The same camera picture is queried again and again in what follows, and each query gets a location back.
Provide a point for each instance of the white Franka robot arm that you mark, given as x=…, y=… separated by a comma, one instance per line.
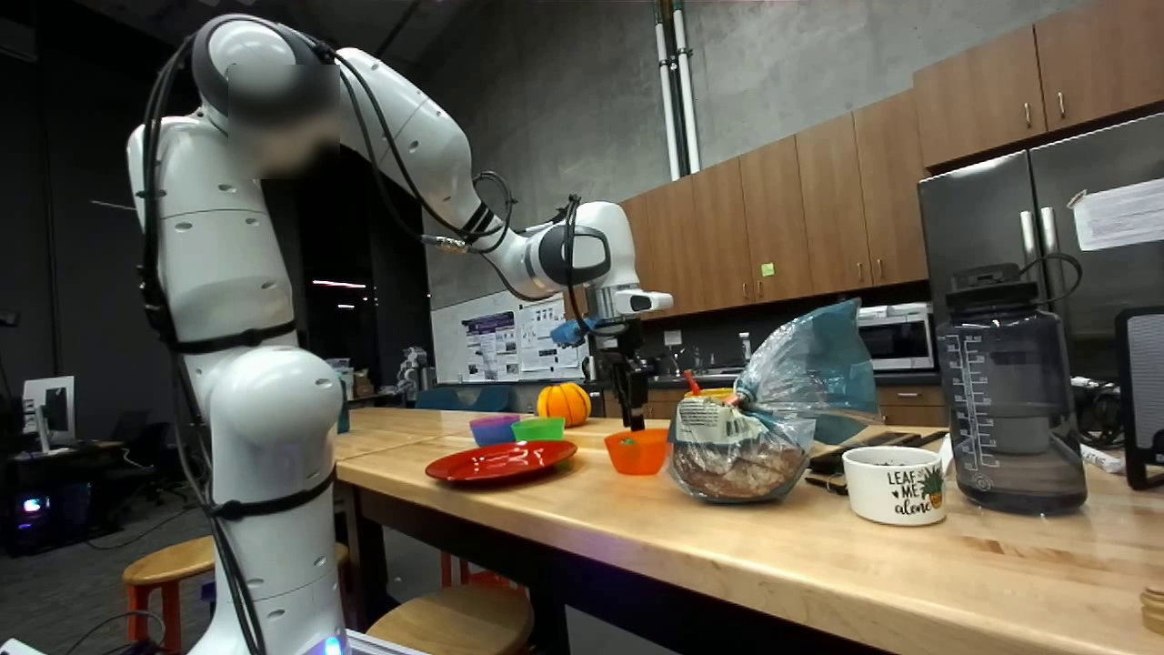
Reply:
x=256, y=424

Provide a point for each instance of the clear plastic bread bag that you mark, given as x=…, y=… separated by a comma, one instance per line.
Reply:
x=740, y=461

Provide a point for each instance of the white microwave oven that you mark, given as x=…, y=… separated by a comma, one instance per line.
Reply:
x=897, y=338

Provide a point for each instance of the dark translucent water jug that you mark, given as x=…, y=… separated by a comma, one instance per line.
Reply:
x=1014, y=412

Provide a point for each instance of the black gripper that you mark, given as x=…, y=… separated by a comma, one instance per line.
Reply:
x=624, y=357

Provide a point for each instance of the red glossy plate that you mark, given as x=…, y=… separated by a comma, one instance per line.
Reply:
x=498, y=465

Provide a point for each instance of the green plastic bowl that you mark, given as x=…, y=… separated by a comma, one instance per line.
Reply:
x=541, y=430

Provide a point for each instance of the yellow mug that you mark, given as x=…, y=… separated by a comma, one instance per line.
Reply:
x=719, y=396

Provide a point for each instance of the white paper sheet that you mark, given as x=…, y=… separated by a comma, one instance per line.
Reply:
x=1123, y=215

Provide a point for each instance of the brown wooden wall cabinets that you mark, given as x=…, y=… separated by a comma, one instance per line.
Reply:
x=823, y=207

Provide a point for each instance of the white wall poster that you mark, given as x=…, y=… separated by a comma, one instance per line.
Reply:
x=502, y=348

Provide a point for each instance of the white printed ceramic cup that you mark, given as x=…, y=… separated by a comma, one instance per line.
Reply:
x=897, y=488

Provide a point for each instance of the small green cabinet sticker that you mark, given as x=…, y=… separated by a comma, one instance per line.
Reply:
x=770, y=271

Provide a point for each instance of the black monitor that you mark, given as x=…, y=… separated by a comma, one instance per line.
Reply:
x=1146, y=403

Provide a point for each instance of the purple plastic bowl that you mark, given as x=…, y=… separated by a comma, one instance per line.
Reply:
x=493, y=430

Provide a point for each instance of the brown wooden base cabinet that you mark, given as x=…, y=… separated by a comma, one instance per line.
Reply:
x=910, y=405

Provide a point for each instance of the small orange pumpkin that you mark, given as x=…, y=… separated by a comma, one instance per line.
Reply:
x=564, y=405

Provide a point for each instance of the grey vertical wall pipe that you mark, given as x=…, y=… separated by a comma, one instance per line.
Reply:
x=676, y=85

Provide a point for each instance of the orange plastic bowl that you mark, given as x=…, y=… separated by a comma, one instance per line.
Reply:
x=639, y=456

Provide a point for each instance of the stainless steel refrigerator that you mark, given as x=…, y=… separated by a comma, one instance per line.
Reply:
x=984, y=219

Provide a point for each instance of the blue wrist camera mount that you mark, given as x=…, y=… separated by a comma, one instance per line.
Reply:
x=570, y=331

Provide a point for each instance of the red plastic straw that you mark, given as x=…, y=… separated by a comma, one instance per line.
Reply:
x=692, y=385

